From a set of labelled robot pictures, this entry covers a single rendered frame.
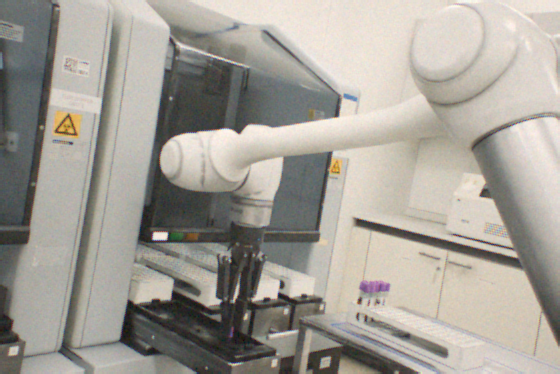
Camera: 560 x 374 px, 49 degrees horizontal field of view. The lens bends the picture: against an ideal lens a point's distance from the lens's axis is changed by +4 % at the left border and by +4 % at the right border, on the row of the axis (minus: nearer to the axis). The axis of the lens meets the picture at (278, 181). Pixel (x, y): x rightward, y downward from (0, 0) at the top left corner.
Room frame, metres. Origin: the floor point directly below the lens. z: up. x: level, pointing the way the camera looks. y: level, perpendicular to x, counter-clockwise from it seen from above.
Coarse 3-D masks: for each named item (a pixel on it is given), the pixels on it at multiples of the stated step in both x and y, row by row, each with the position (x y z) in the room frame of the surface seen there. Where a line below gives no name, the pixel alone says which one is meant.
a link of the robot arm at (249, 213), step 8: (232, 200) 1.26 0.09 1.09; (240, 200) 1.24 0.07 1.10; (248, 200) 1.23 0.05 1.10; (256, 200) 1.23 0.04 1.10; (232, 208) 1.25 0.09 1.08; (240, 208) 1.24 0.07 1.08; (248, 208) 1.23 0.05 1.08; (256, 208) 1.23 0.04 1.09; (264, 208) 1.24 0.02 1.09; (232, 216) 1.25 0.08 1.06; (240, 216) 1.24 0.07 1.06; (248, 216) 1.23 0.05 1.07; (256, 216) 1.24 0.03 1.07; (264, 216) 1.25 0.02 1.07; (240, 224) 1.25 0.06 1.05; (248, 224) 1.24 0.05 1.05; (256, 224) 1.24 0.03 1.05; (264, 224) 1.25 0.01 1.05
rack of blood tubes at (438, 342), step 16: (352, 304) 1.42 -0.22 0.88; (352, 320) 1.42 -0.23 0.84; (384, 320) 1.36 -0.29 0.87; (400, 320) 1.34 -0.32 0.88; (416, 320) 1.38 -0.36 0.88; (368, 336) 1.38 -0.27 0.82; (384, 336) 1.35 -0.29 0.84; (400, 336) 1.41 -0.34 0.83; (416, 336) 1.40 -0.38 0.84; (432, 336) 1.27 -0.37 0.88; (448, 336) 1.29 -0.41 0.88; (464, 336) 1.32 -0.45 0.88; (432, 352) 1.35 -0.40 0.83; (448, 352) 1.24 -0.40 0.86; (464, 352) 1.23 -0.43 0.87; (480, 352) 1.27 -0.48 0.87; (448, 368) 1.24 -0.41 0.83; (464, 368) 1.23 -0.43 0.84; (480, 368) 1.28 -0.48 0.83
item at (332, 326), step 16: (304, 320) 1.44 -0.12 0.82; (320, 320) 1.45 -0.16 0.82; (336, 320) 1.48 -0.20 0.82; (432, 320) 1.66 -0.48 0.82; (304, 336) 1.44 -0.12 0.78; (336, 336) 1.37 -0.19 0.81; (352, 336) 1.37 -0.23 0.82; (480, 336) 1.59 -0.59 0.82; (304, 352) 1.44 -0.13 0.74; (368, 352) 1.30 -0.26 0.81; (384, 352) 1.30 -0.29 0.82; (400, 352) 1.32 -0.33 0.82; (496, 352) 1.47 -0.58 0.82; (512, 352) 1.50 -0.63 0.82; (304, 368) 1.45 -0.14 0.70; (400, 368) 1.25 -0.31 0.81; (416, 368) 1.23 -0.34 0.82; (432, 368) 1.25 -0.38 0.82; (496, 368) 1.34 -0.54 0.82; (512, 368) 1.36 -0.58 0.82; (528, 368) 1.39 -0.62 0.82; (544, 368) 1.42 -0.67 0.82
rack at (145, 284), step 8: (136, 264) 1.53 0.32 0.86; (136, 272) 1.44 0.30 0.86; (144, 272) 1.46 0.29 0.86; (152, 272) 1.48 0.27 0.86; (136, 280) 1.37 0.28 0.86; (144, 280) 1.38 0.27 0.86; (152, 280) 1.39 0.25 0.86; (160, 280) 1.40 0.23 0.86; (168, 280) 1.42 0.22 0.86; (136, 288) 1.36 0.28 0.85; (144, 288) 1.37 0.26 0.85; (152, 288) 1.38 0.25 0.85; (160, 288) 1.40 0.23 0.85; (168, 288) 1.42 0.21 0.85; (128, 296) 1.38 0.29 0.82; (136, 296) 1.36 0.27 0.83; (144, 296) 1.37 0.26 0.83; (152, 296) 1.39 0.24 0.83; (160, 296) 1.40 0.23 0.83; (168, 296) 1.42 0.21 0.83
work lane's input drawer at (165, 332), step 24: (144, 312) 1.32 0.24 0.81; (168, 312) 1.37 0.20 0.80; (192, 312) 1.38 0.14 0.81; (144, 336) 1.29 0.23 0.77; (168, 336) 1.24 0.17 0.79; (192, 336) 1.20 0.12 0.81; (216, 336) 1.26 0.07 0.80; (240, 336) 1.26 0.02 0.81; (192, 360) 1.18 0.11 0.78; (216, 360) 1.14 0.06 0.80; (240, 360) 1.13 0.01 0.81; (264, 360) 1.17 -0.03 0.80
